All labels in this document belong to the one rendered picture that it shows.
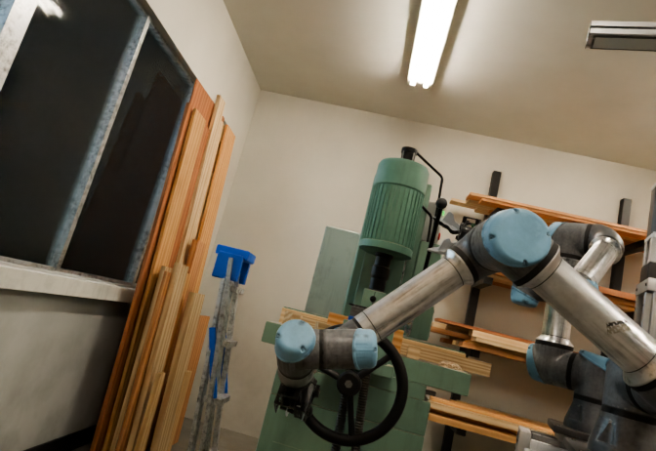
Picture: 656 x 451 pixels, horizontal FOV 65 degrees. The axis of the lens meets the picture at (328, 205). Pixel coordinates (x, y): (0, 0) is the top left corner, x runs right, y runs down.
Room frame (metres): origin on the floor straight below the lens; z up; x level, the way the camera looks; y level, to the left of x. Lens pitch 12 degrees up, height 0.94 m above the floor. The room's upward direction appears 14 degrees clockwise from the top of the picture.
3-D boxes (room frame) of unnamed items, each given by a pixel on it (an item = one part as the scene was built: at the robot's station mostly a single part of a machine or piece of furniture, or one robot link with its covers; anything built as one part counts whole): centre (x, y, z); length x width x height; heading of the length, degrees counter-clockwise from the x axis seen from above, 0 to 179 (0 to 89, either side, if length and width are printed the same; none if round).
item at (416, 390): (1.61, -0.21, 0.82); 0.40 x 0.21 x 0.04; 80
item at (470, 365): (1.65, -0.31, 0.92); 0.60 x 0.02 x 0.04; 80
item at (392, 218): (1.67, -0.22, 1.35); 0.18 x 0.18 x 0.31
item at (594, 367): (1.60, -0.93, 0.98); 0.13 x 0.12 x 0.14; 46
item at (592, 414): (1.60, -0.93, 0.87); 0.15 x 0.15 x 0.10
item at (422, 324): (1.82, -0.41, 1.02); 0.09 x 0.07 x 0.12; 80
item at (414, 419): (1.79, -0.24, 0.76); 0.57 x 0.45 x 0.09; 170
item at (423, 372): (1.56, -0.21, 0.87); 0.61 x 0.30 x 0.06; 80
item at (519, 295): (1.44, -0.62, 1.18); 0.11 x 0.08 x 0.11; 46
